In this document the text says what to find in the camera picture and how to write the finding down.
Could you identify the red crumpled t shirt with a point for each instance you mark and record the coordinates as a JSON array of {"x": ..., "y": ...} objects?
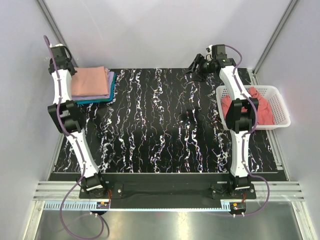
[{"x": 264, "y": 111}]

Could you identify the left white cable duct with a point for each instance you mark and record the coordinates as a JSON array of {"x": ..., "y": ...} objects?
[{"x": 70, "y": 205}]

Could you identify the white cable duct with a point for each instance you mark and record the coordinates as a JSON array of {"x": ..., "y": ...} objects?
[
  {"x": 70, "y": 205},
  {"x": 225, "y": 205}
]

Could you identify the white plastic laundry basket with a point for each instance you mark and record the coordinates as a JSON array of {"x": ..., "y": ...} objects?
[{"x": 271, "y": 95}]

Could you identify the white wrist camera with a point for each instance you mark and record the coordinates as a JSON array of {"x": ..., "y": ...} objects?
[
  {"x": 208, "y": 56},
  {"x": 57, "y": 45}
]

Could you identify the right white cable duct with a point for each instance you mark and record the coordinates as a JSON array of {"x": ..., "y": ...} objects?
[{"x": 225, "y": 205}]

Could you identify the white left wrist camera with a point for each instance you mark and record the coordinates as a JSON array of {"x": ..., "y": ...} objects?
[{"x": 57, "y": 45}]

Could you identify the purple folded t shirt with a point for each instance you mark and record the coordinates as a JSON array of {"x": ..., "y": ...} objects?
[{"x": 110, "y": 84}]

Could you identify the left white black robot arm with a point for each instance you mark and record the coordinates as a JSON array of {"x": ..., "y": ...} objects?
[{"x": 67, "y": 118}]

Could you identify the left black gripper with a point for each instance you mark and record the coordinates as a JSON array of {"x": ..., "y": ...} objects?
[{"x": 74, "y": 72}]

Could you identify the teal folded t shirt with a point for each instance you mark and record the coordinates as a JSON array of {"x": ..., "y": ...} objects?
[{"x": 99, "y": 100}]

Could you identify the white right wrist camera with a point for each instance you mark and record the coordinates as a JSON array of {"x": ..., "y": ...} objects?
[{"x": 208, "y": 56}]

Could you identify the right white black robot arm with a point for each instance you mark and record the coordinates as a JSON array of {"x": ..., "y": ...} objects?
[{"x": 241, "y": 118}]

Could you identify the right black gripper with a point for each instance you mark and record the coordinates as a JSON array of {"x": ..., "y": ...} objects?
[{"x": 199, "y": 60}]

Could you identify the pink printed t shirt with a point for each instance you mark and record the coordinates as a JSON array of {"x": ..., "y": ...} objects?
[{"x": 92, "y": 81}]

